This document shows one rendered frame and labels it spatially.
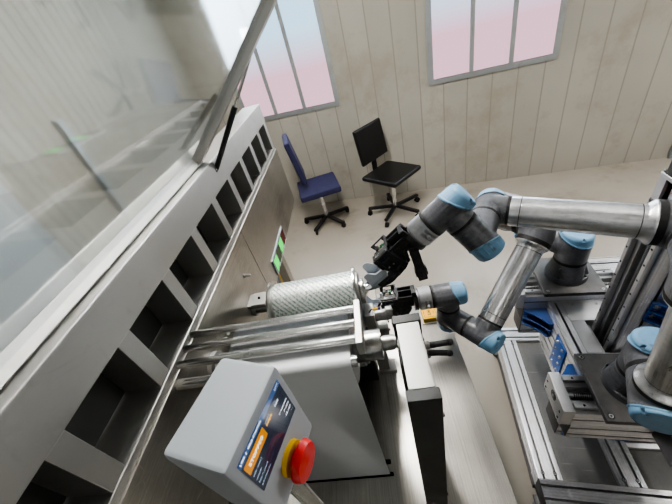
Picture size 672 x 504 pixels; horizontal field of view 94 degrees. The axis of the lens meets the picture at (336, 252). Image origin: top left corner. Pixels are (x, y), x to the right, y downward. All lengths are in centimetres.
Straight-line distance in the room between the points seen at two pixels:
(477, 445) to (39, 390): 95
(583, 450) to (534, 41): 310
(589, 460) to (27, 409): 183
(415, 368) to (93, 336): 47
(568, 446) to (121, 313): 177
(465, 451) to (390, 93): 317
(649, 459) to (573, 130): 299
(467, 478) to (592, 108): 362
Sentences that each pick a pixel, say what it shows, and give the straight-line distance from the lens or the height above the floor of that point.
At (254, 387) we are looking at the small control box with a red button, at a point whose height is 171.
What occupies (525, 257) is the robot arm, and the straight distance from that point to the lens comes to 107.
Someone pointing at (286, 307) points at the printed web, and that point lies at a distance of 90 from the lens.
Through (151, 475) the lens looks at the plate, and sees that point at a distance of 66.
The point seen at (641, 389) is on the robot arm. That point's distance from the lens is 107.
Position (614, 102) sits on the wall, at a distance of 417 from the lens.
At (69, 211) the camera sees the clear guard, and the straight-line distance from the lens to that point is 41.
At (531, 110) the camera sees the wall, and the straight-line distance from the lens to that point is 388.
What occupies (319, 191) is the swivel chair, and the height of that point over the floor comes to 49.
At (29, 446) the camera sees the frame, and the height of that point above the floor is 160.
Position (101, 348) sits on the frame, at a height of 160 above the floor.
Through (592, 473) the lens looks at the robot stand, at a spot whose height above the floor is 21.
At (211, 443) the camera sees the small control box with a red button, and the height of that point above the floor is 171.
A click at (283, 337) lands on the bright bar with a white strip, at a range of 61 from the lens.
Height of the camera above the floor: 190
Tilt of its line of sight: 36 degrees down
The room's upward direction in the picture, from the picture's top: 16 degrees counter-clockwise
